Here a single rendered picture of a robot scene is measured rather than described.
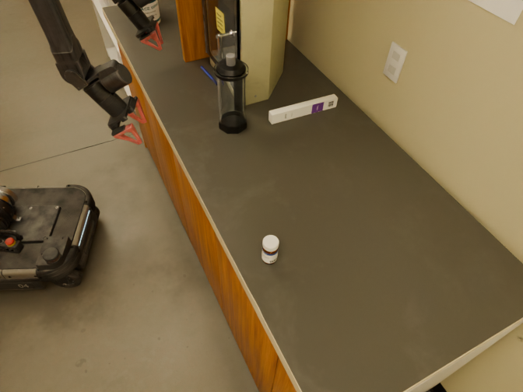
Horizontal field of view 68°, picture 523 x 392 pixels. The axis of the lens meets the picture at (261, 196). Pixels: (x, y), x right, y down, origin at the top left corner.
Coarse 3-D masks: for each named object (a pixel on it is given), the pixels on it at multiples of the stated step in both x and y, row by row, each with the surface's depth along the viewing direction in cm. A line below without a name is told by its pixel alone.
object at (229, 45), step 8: (208, 0) 137; (216, 0) 130; (224, 0) 123; (232, 0) 118; (208, 8) 139; (224, 8) 126; (232, 8) 120; (208, 16) 142; (224, 16) 128; (232, 16) 122; (208, 24) 145; (224, 24) 130; (232, 24) 124; (208, 32) 148; (216, 32) 140; (208, 40) 152; (216, 40) 143; (224, 40) 135; (232, 40) 129; (216, 48) 145; (224, 48) 138; (232, 48) 131; (216, 56) 148; (224, 56) 140
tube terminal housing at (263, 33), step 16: (240, 0) 115; (256, 0) 117; (272, 0) 120; (288, 0) 137; (240, 16) 119; (256, 16) 121; (272, 16) 124; (256, 32) 125; (272, 32) 129; (256, 48) 129; (272, 48) 134; (256, 64) 134; (272, 64) 140; (256, 80) 139; (272, 80) 147; (256, 96) 144
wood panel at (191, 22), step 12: (180, 0) 144; (192, 0) 146; (180, 12) 147; (192, 12) 149; (288, 12) 168; (180, 24) 151; (192, 24) 152; (288, 24) 173; (192, 36) 156; (204, 36) 158; (192, 48) 160; (204, 48) 162; (192, 60) 163
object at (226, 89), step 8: (216, 64) 121; (216, 72) 118; (224, 80) 118; (240, 80) 120; (224, 88) 121; (232, 88) 120; (240, 88) 122; (224, 96) 123; (232, 96) 123; (240, 96) 124; (224, 104) 126; (232, 104) 125; (240, 104) 127; (224, 112) 128; (232, 112) 128; (240, 112) 129; (224, 120) 131; (232, 120) 130; (240, 120) 131
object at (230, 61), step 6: (228, 54) 117; (234, 54) 117; (222, 60) 120; (228, 60) 117; (234, 60) 117; (216, 66) 120; (222, 66) 118; (228, 66) 118; (234, 66) 118; (240, 66) 118; (222, 72) 117; (228, 72) 117; (234, 72) 117; (240, 72) 118
